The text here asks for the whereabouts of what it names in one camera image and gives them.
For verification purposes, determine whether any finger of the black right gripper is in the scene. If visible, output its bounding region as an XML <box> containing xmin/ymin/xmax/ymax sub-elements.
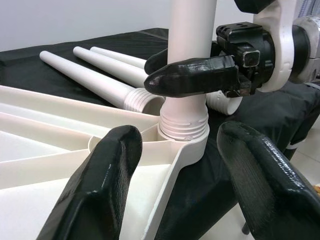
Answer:
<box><xmin>144</xmin><ymin>48</ymin><xmax>170</xmax><ymax>76</ymax></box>
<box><xmin>143</xmin><ymin>55</ymin><xmax>241</xmax><ymax>97</ymax></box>

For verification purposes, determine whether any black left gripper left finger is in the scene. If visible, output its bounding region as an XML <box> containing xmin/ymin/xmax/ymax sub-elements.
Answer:
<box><xmin>37</xmin><ymin>124</ymin><xmax>144</xmax><ymax>240</ymax></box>

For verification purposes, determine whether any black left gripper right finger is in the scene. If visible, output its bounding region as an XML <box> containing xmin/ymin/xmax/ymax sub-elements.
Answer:
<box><xmin>216</xmin><ymin>121</ymin><xmax>320</xmax><ymax>240</ymax></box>

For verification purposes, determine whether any white plastic table leg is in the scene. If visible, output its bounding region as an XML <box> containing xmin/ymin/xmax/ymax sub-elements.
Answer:
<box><xmin>73</xmin><ymin>46</ymin><xmax>148</xmax><ymax>88</ymax></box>
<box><xmin>90</xmin><ymin>46</ymin><xmax>244</xmax><ymax>116</ymax></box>
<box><xmin>39</xmin><ymin>49</ymin><xmax>166</xmax><ymax>117</ymax></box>
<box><xmin>159</xmin><ymin>0</ymin><xmax>217</xmax><ymax>142</ymax></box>

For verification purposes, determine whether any white plastic table top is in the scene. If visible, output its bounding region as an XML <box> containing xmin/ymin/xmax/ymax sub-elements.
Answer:
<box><xmin>0</xmin><ymin>84</ymin><xmax>210</xmax><ymax>240</ymax></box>

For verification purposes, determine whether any black folding table leg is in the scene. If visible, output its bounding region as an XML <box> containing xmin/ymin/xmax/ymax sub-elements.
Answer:
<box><xmin>239</xmin><ymin>221</ymin><xmax>251</xmax><ymax>236</ymax></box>
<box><xmin>284</xmin><ymin>143</ymin><xmax>300</xmax><ymax>161</ymax></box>

